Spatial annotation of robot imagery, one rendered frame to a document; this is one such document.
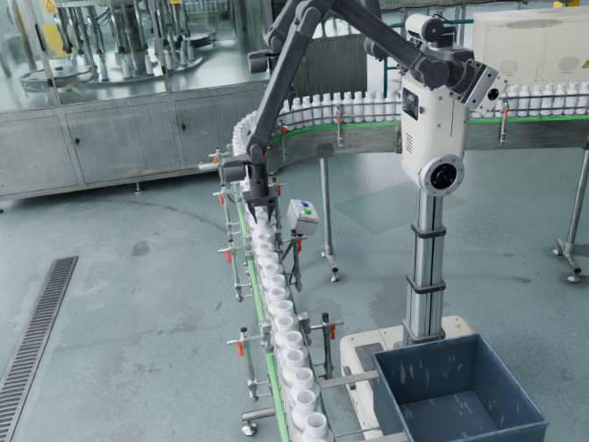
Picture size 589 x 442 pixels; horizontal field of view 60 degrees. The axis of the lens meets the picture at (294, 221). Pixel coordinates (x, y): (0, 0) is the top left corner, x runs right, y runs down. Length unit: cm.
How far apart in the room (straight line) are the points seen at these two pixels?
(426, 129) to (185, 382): 178
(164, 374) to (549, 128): 246
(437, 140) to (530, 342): 154
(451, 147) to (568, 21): 374
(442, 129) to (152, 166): 346
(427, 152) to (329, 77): 502
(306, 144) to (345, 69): 384
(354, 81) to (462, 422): 567
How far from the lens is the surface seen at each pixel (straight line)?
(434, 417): 159
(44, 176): 503
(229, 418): 260
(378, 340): 251
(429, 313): 221
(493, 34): 532
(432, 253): 205
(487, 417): 162
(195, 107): 466
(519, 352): 295
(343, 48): 673
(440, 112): 175
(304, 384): 108
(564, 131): 321
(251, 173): 150
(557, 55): 550
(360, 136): 304
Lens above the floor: 193
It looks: 28 degrees down
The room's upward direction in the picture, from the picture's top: 5 degrees counter-clockwise
